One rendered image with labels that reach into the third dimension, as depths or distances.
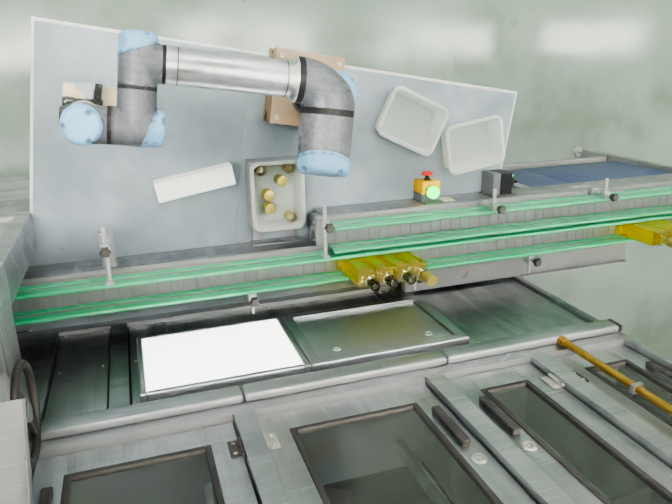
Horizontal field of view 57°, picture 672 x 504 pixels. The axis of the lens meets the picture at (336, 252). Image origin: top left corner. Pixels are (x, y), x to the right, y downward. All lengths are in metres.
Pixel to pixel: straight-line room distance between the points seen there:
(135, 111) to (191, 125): 0.71
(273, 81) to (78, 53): 0.80
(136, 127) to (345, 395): 0.80
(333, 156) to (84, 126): 0.49
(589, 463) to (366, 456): 0.46
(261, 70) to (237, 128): 0.72
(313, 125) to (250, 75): 0.16
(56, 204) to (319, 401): 0.99
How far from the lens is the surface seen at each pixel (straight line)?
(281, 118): 1.91
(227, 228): 2.05
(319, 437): 1.45
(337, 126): 1.31
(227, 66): 1.29
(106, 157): 1.98
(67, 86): 1.59
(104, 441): 1.52
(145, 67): 1.28
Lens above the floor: 2.71
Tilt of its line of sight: 65 degrees down
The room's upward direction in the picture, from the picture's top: 132 degrees clockwise
